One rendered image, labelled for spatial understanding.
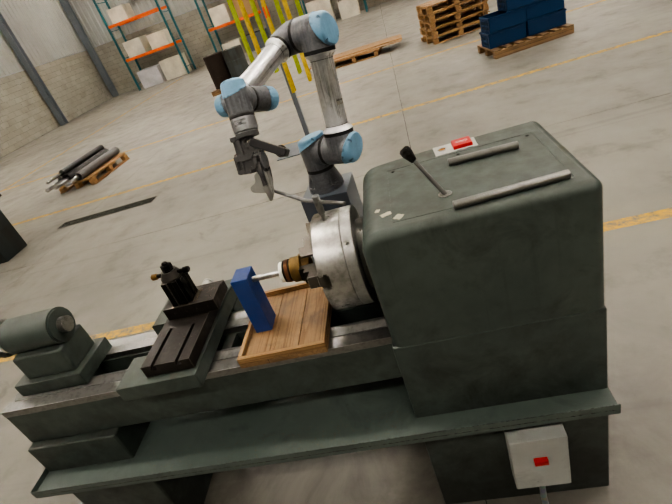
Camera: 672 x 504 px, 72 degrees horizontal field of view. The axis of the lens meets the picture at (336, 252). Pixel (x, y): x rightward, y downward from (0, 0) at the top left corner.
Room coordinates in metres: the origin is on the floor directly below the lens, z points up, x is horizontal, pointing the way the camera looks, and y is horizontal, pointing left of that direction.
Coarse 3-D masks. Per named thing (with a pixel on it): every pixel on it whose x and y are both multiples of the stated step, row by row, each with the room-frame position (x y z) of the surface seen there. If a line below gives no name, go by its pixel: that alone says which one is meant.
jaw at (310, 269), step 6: (312, 264) 1.25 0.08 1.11; (300, 270) 1.24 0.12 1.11; (306, 270) 1.21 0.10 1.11; (312, 270) 1.20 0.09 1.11; (306, 276) 1.20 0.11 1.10; (312, 276) 1.16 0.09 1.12; (324, 276) 1.13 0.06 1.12; (306, 282) 1.20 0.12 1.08; (312, 282) 1.15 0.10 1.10; (318, 282) 1.15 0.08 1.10; (324, 282) 1.13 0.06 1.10; (330, 282) 1.12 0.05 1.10; (312, 288) 1.15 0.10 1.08; (330, 288) 1.12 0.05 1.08
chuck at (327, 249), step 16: (336, 208) 1.31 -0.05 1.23; (320, 224) 1.23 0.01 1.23; (336, 224) 1.20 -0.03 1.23; (320, 240) 1.18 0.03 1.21; (336, 240) 1.16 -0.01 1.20; (320, 256) 1.15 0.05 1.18; (336, 256) 1.13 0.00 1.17; (320, 272) 1.13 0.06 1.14; (336, 272) 1.12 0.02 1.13; (336, 288) 1.11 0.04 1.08; (352, 288) 1.10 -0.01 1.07; (336, 304) 1.13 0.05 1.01; (352, 304) 1.14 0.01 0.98
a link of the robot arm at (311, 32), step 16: (304, 16) 1.77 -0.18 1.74; (320, 16) 1.72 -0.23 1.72; (288, 32) 1.79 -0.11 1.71; (304, 32) 1.74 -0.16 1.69; (320, 32) 1.70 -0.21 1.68; (336, 32) 1.75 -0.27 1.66; (304, 48) 1.75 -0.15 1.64; (320, 48) 1.72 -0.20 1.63; (320, 64) 1.73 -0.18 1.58; (320, 80) 1.73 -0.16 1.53; (336, 80) 1.74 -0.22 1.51; (320, 96) 1.74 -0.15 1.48; (336, 96) 1.72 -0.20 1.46; (336, 112) 1.71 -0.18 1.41; (336, 128) 1.70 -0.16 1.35; (352, 128) 1.72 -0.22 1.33; (336, 144) 1.69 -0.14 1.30; (352, 144) 1.68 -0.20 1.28; (336, 160) 1.70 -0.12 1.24; (352, 160) 1.68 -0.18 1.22
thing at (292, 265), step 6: (294, 258) 1.29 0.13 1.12; (300, 258) 1.30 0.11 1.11; (306, 258) 1.29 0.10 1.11; (282, 264) 1.30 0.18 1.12; (288, 264) 1.29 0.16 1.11; (294, 264) 1.27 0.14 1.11; (300, 264) 1.28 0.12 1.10; (306, 264) 1.27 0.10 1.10; (282, 270) 1.28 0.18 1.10; (288, 270) 1.28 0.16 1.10; (294, 270) 1.26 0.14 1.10; (288, 276) 1.27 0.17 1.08; (294, 276) 1.26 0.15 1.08; (300, 276) 1.26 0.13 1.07
